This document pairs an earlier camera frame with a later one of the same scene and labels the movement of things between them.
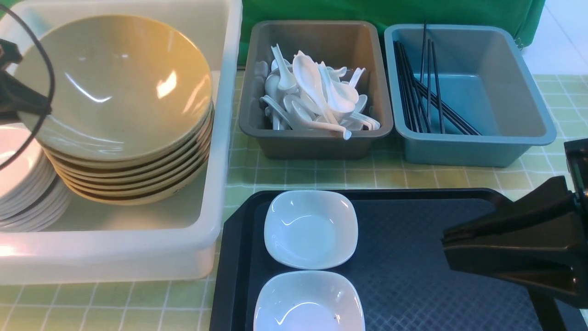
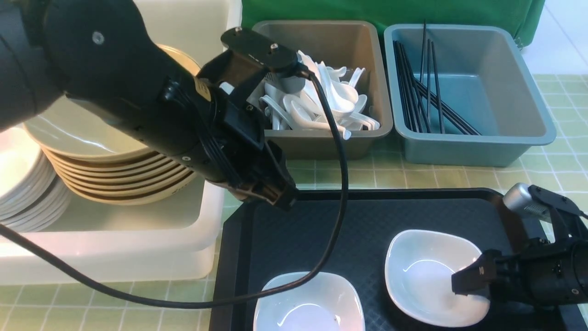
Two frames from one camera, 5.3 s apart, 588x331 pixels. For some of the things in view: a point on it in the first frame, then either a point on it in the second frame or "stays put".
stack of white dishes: [34, 195] stays put
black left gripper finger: [16, 97] -> [276, 185]
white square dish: [309, 229] -> [419, 265]
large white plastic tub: [172, 239] stays put
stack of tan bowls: [127, 183] stays put
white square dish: [308, 300] stays put
